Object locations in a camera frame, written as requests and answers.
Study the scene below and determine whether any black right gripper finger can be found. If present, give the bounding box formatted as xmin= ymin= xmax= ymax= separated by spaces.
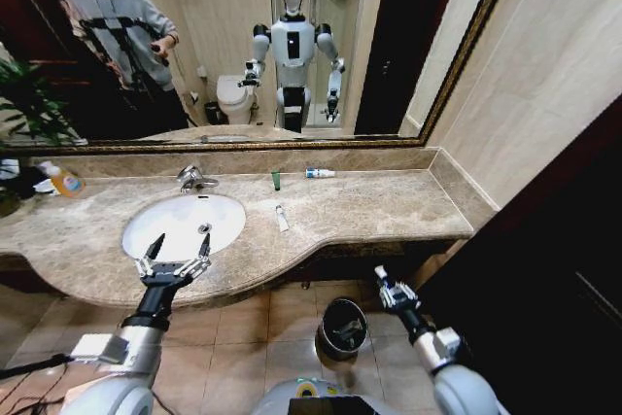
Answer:
xmin=372 ymin=264 xmax=398 ymax=308
xmin=389 ymin=279 xmax=420 ymax=310

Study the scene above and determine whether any round black trash bin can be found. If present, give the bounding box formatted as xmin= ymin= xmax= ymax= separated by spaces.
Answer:
xmin=315 ymin=296 xmax=371 ymax=363

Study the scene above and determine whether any person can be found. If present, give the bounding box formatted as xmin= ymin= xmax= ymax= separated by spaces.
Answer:
xmin=57 ymin=0 xmax=191 ymax=137

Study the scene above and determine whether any dark wooden door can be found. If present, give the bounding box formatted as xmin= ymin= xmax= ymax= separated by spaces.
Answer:
xmin=417 ymin=93 xmax=622 ymax=415

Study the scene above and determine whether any orange liquid soap bottle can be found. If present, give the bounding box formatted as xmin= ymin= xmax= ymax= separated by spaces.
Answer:
xmin=40 ymin=160 xmax=87 ymax=199

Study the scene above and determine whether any chrome faucet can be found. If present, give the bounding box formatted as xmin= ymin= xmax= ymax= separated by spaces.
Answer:
xmin=175 ymin=163 xmax=221 ymax=194

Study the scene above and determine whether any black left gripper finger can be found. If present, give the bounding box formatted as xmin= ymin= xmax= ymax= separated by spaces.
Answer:
xmin=177 ymin=232 xmax=214 ymax=280
xmin=133 ymin=232 xmax=167 ymax=278

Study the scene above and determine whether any wall mirror with dark frame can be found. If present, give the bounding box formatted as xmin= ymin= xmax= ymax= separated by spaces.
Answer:
xmin=0 ymin=0 xmax=525 ymax=157

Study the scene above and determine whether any white robot front shell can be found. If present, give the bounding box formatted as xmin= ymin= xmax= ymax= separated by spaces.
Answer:
xmin=251 ymin=376 xmax=391 ymax=415

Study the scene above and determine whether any white toothpaste tube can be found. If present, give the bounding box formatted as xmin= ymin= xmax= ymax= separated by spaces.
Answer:
xmin=274 ymin=204 xmax=292 ymax=233

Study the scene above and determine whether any black cable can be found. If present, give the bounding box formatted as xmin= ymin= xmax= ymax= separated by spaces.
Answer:
xmin=0 ymin=353 xmax=75 ymax=380

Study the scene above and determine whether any white oval sink basin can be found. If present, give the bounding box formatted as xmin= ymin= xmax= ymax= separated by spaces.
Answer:
xmin=121 ymin=192 xmax=248 ymax=261

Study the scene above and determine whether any green leafy plant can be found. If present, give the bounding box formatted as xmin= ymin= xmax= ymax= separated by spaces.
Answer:
xmin=0 ymin=58 xmax=89 ymax=215

